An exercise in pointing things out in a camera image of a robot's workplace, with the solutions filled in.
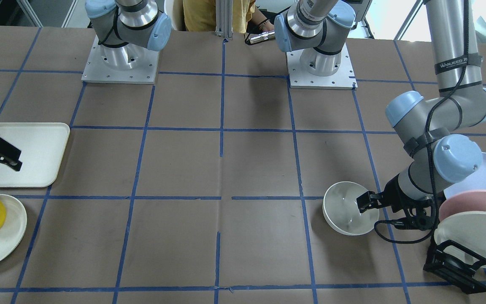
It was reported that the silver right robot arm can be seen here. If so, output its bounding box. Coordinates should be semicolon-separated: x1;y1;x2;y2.
0;0;172;171

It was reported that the cream plate in rack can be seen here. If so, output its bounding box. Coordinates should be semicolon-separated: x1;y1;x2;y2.
434;211;486;268

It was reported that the black dish rack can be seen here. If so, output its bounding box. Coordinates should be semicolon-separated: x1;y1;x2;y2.
424;240;486;294

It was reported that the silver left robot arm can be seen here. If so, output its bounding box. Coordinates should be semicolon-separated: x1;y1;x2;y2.
323;0;486;233

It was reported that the person in yellow shirt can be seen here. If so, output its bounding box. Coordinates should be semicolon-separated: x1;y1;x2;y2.
182;0;274;33

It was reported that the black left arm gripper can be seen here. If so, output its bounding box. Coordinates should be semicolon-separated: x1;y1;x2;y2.
356;175;437;231

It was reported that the cream rectangular tray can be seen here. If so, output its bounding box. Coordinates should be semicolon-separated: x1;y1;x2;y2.
0;122;70;188

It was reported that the cream round plate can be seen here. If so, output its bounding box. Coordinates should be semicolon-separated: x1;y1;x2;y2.
0;194;27;262

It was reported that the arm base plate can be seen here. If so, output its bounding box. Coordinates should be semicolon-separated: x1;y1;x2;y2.
286;44;358;90
81;36;159;84

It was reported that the white ceramic bowl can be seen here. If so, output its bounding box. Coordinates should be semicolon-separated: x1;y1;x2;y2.
322;181;380;236

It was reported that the aluminium frame post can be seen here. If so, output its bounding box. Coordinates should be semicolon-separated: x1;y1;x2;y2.
215;0;233;41

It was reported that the pink plate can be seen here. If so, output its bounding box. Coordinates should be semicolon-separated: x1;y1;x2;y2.
438;189;486;221

